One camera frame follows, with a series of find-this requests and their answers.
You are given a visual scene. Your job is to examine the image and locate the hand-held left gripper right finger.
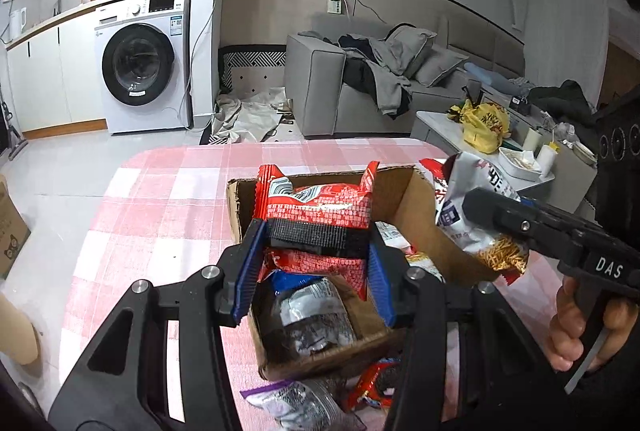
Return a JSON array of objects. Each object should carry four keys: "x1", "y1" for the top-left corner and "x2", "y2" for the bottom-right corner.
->
[{"x1": 367, "y1": 231, "x2": 546, "y2": 431}]

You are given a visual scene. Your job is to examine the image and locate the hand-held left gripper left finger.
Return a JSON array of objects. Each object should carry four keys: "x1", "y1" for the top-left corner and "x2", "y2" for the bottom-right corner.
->
[{"x1": 47, "y1": 218, "x2": 268, "y2": 431}]

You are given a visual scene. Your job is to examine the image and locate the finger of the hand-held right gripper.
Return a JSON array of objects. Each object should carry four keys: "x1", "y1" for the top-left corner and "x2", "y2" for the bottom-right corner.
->
[
  {"x1": 520, "y1": 197, "x2": 608, "y2": 238},
  {"x1": 462, "y1": 187, "x2": 589, "y2": 263}
]

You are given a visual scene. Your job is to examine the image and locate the white orange stick snack packet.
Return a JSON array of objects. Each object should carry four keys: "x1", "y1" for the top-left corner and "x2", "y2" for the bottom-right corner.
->
[
  {"x1": 419, "y1": 151, "x2": 531, "y2": 287},
  {"x1": 375, "y1": 221, "x2": 446, "y2": 284}
]

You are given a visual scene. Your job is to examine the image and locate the silver blue snack packet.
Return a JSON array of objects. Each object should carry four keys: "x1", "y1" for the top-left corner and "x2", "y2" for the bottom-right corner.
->
[{"x1": 272, "y1": 271, "x2": 358, "y2": 357}]

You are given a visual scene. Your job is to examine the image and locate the large cardboard box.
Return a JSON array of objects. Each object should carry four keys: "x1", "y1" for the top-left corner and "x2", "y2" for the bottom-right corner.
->
[{"x1": 226, "y1": 165, "x2": 501, "y2": 383}]

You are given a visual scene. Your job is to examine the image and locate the red and white snack packet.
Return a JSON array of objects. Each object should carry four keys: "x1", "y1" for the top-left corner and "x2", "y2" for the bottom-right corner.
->
[{"x1": 255, "y1": 161, "x2": 381, "y2": 302}]

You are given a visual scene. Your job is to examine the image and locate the person's right forearm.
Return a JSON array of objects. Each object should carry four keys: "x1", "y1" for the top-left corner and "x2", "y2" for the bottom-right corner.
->
[{"x1": 545, "y1": 351, "x2": 640, "y2": 431}]

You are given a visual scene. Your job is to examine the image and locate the person's right hand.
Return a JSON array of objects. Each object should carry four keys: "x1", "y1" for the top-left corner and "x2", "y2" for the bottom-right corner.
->
[{"x1": 547, "y1": 276, "x2": 638, "y2": 373}]

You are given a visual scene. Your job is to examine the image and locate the white food container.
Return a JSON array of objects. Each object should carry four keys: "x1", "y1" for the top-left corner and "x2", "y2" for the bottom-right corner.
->
[{"x1": 497, "y1": 146, "x2": 543, "y2": 182}]

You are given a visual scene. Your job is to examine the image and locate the white squeeze bottle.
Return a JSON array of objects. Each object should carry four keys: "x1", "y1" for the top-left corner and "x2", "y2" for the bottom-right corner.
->
[{"x1": 536, "y1": 142, "x2": 558, "y2": 174}]

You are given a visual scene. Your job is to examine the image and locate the white cup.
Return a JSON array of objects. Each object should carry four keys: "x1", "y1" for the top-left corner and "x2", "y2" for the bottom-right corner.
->
[{"x1": 522, "y1": 126, "x2": 546, "y2": 154}]

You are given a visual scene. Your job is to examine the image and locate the red cookie snack packet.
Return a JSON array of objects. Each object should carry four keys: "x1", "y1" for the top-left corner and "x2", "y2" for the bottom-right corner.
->
[{"x1": 347, "y1": 358, "x2": 403, "y2": 412}]

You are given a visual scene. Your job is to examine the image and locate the yellow plastic bag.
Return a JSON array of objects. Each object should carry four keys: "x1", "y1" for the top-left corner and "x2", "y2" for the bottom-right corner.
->
[{"x1": 446, "y1": 98, "x2": 512, "y2": 155}]

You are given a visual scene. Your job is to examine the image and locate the pink checked tablecloth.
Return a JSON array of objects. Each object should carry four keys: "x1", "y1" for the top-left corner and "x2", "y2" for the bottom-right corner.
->
[{"x1": 59, "y1": 138, "x2": 566, "y2": 431}]

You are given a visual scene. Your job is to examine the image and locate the black jacket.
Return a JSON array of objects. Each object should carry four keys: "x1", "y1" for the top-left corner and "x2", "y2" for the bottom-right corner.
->
[{"x1": 527, "y1": 80, "x2": 596, "y2": 126}]

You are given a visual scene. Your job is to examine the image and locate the grey coffee table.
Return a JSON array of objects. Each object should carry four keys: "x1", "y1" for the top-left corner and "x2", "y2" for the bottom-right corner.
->
[{"x1": 410, "y1": 111, "x2": 598, "y2": 222}]

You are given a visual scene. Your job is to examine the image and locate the silver purple snack packet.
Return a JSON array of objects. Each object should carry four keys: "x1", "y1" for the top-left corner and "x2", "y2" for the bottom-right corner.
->
[{"x1": 240, "y1": 378, "x2": 368, "y2": 431}]

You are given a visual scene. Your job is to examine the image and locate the white floor sheet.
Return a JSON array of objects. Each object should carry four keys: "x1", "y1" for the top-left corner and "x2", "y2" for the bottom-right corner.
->
[{"x1": 210, "y1": 86, "x2": 293, "y2": 144}]

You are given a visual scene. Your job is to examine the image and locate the light blue pillow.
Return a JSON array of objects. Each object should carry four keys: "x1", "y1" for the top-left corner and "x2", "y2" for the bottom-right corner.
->
[{"x1": 462, "y1": 61, "x2": 506, "y2": 86}]

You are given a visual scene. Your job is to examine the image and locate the grey pillow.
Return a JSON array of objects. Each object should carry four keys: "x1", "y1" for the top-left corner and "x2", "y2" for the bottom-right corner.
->
[{"x1": 415, "y1": 43, "x2": 471, "y2": 86}]

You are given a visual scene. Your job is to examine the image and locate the white washing machine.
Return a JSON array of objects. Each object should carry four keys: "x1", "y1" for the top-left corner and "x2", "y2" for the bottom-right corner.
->
[{"x1": 94, "y1": 0, "x2": 193, "y2": 135}]

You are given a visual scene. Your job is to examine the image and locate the white curtain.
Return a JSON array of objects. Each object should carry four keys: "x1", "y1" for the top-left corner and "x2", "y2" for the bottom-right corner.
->
[{"x1": 522, "y1": 0, "x2": 611, "y2": 102}]

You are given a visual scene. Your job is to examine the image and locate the grey sofa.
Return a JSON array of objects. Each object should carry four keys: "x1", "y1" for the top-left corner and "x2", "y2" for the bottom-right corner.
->
[{"x1": 285, "y1": 13, "x2": 556, "y2": 139}]

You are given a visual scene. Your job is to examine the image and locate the grey clothes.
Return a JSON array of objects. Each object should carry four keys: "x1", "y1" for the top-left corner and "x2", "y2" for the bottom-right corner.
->
[{"x1": 367, "y1": 25, "x2": 438, "y2": 116}]

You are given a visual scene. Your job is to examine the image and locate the black white patterned board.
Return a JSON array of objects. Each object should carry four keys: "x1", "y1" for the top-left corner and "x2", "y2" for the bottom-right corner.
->
[{"x1": 219, "y1": 45, "x2": 287, "y2": 94}]

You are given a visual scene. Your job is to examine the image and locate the black clothes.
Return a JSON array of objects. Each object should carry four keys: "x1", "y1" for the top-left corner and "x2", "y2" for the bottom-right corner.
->
[{"x1": 340, "y1": 33, "x2": 386, "y2": 94}]

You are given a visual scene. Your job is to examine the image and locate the beige rounded object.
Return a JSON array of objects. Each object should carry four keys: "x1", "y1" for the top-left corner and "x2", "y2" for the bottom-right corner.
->
[{"x1": 0, "y1": 293, "x2": 41, "y2": 367}]

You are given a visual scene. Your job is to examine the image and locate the small cardboard box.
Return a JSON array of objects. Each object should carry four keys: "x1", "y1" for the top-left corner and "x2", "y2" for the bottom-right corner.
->
[{"x1": 0, "y1": 173, "x2": 32, "y2": 279}]

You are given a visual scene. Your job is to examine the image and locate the floor mop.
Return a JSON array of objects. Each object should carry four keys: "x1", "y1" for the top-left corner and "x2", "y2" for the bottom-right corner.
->
[{"x1": 0, "y1": 83, "x2": 26, "y2": 162}]

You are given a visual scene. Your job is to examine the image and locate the white base cabinets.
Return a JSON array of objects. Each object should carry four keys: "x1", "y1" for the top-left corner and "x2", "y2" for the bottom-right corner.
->
[{"x1": 6, "y1": 13, "x2": 108, "y2": 139}]

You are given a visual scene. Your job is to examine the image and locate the white electric kettle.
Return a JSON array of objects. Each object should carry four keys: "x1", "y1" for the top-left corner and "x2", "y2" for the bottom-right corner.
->
[{"x1": 7, "y1": 8, "x2": 28, "y2": 39}]

